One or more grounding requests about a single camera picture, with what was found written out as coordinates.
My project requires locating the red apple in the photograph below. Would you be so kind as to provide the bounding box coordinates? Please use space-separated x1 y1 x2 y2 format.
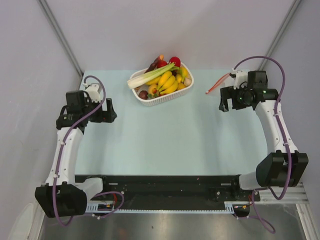
169 56 181 68

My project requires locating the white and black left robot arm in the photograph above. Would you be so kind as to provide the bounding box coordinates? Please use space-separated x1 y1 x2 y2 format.
35 86 117 218

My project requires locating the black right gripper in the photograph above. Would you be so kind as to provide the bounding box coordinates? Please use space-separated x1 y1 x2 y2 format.
219 83 252 112

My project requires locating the green white celery stalk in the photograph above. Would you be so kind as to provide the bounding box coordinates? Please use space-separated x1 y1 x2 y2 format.
127 63 175 90

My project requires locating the right aluminium corner post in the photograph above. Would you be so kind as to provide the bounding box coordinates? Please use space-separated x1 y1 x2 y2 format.
264 0 303 57

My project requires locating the dark purple passion fruit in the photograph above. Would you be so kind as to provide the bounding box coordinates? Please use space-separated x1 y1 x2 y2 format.
138 90 149 100

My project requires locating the white slotted cable duct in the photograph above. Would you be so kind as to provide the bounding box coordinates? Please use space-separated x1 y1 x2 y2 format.
84 201 237 215

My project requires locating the white garlic bulb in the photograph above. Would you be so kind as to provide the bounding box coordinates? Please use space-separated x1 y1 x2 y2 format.
183 77 192 87

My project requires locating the red pomegranate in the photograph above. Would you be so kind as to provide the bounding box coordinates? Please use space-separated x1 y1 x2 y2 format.
156 60 168 69

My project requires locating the yellow banana bunch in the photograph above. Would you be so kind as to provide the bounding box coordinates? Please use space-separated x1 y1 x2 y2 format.
145 66 193 97

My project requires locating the aluminium corner post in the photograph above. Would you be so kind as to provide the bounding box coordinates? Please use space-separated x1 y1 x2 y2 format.
264 0 303 57
37 0 84 78

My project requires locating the white perforated plastic basket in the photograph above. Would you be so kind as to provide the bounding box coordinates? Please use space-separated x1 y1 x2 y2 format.
130 61 195 107

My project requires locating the left aluminium corner post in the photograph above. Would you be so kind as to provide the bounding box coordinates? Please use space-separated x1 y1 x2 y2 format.
37 0 84 78

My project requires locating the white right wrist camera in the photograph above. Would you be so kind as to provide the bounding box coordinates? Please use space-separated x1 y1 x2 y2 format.
230 69 248 90

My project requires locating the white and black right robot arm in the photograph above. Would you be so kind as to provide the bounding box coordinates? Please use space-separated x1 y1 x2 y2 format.
219 70 309 201

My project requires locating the clear zip bag red zipper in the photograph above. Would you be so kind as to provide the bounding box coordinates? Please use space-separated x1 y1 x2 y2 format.
205 73 230 95

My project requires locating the aluminium frame rail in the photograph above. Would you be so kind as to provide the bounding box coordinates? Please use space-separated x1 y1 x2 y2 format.
254 183 310 205

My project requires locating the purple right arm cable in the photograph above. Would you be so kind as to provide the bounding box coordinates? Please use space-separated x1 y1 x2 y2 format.
233 56 293 201

